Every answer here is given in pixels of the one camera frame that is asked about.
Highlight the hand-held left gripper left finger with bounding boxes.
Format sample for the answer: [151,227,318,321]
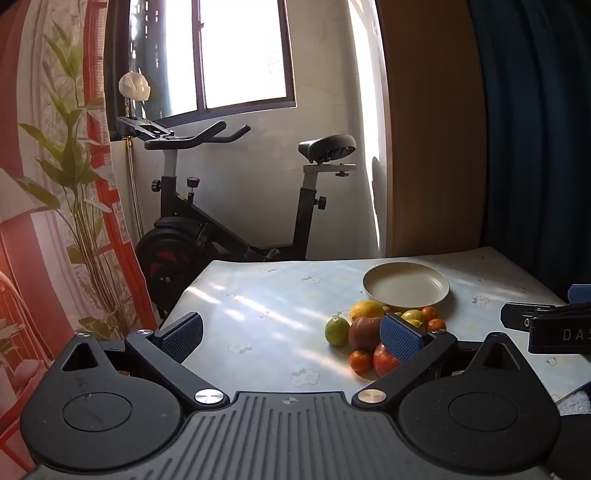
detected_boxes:
[60,311,230,410]

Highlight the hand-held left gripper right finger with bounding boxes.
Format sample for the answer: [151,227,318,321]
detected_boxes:
[351,313,525,411]

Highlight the smooth red apple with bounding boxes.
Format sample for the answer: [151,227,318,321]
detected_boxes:
[373,342,402,378]

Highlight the wrinkled dark red apple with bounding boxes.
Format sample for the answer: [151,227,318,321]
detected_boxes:
[348,316,384,352]

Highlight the large yellow grapefruit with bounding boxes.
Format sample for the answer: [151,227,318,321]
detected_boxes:
[349,300,386,324]

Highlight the cream round plate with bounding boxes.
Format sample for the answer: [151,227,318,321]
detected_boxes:
[362,262,451,311]

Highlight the white textured cloth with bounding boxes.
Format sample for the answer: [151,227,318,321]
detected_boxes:
[556,382,591,417]

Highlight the black exercise bike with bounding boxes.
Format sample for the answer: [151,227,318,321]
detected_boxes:
[115,115,358,319]

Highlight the dark blue curtain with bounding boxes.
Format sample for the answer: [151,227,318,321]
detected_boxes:
[466,0,591,301]

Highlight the red plant printed curtain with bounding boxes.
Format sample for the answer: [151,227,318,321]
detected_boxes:
[0,0,160,474]

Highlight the wooden board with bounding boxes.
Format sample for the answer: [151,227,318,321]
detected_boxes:
[375,0,491,259]

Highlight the white crumpled bag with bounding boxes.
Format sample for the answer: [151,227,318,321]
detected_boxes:
[118,71,151,102]

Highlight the dark framed window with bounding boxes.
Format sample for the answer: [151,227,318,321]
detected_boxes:
[107,0,297,141]

